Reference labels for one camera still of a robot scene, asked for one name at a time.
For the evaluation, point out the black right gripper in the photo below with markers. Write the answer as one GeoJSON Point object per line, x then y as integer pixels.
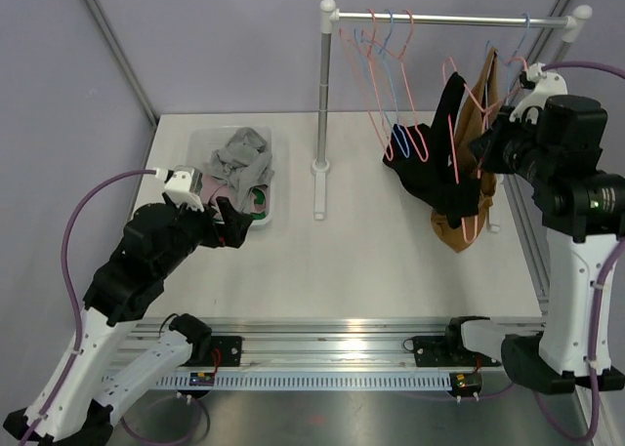
{"type": "Point", "coordinates": [492, 141]}

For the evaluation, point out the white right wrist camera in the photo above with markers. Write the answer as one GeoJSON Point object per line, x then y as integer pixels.
{"type": "Point", "coordinates": [541, 85]}

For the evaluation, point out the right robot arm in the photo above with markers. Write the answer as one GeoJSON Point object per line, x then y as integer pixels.
{"type": "Point", "coordinates": [582, 209]}

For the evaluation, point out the brown tank top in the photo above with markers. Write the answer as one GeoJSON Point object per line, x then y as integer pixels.
{"type": "Point", "coordinates": [481, 119]}

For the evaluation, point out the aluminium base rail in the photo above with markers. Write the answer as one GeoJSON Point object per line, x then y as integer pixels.
{"type": "Point", "coordinates": [327, 345]}

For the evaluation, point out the white metal clothes rack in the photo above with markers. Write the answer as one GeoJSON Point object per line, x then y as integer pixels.
{"type": "Point", "coordinates": [330, 15]}

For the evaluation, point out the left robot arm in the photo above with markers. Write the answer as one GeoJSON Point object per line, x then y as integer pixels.
{"type": "Point", "coordinates": [75, 408]}

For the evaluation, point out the green tank top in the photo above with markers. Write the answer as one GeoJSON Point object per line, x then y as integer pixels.
{"type": "Point", "coordinates": [257, 202]}

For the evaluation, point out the grey tank top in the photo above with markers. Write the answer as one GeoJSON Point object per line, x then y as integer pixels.
{"type": "Point", "coordinates": [242, 163]}

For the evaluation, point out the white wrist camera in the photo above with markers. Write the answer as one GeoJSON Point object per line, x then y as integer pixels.
{"type": "Point", "coordinates": [182, 185]}
{"type": "Point", "coordinates": [541, 85]}

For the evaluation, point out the white slotted cable duct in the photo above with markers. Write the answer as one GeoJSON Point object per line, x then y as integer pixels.
{"type": "Point", "coordinates": [311, 381]}

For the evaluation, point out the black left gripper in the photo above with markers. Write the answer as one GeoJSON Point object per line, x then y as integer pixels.
{"type": "Point", "coordinates": [231, 232]}

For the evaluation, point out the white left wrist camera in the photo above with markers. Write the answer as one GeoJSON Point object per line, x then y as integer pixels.
{"type": "Point", "coordinates": [182, 185]}

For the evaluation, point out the black tank top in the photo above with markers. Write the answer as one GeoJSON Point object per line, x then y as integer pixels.
{"type": "Point", "coordinates": [428, 165]}

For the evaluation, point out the white plastic basket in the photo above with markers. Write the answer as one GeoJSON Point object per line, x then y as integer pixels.
{"type": "Point", "coordinates": [202, 142]}

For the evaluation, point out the pink tank top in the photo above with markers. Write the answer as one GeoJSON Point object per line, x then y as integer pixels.
{"type": "Point", "coordinates": [212, 189]}

